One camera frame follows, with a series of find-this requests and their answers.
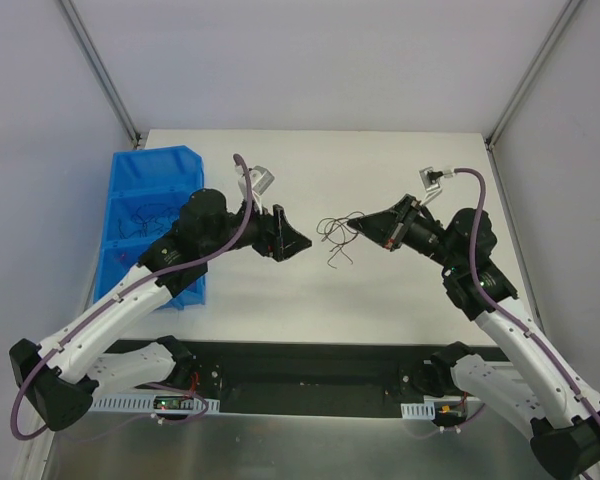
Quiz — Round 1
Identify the left aluminium corner post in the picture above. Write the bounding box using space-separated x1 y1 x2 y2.
55 0 142 149

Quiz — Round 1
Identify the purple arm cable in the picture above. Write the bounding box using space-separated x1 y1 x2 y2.
10 153 257 441
402 168 600 480

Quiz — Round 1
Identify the aluminium corner post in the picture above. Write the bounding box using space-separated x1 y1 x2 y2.
485 0 587 151
55 0 142 149

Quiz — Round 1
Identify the red black wire bundle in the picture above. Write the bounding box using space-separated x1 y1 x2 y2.
316 211 366 269

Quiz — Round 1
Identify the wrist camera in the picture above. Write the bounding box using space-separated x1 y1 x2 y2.
419 167 455 207
235 165 275 214

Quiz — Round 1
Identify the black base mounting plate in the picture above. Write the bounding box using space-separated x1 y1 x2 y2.
185 341 446 418

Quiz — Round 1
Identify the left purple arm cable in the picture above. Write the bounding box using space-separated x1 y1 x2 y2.
10 153 257 441

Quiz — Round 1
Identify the left white cable duct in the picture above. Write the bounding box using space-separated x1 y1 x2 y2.
89 393 220 416

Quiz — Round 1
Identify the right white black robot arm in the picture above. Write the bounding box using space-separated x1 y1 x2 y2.
347 195 600 479

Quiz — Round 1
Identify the right white cable duct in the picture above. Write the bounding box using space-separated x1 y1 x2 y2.
400 401 436 421

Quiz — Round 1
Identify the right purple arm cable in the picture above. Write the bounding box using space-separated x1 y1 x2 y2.
402 168 600 480

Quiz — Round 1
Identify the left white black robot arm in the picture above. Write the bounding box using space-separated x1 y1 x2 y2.
9 189 312 440

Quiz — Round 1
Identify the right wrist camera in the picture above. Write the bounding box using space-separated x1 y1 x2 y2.
419 167 455 207

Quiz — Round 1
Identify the right aluminium corner post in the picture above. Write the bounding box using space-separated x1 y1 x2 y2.
485 0 587 151

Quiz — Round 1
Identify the blue plastic compartment bin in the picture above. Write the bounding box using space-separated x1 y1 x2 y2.
93 146 205 301

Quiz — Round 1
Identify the white cable duct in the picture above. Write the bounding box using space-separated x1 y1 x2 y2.
89 393 220 416
400 401 436 421

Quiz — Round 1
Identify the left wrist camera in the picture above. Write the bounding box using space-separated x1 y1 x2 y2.
235 165 275 214

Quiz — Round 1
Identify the aluminium front rail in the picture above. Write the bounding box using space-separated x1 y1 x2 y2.
44 351 586 401

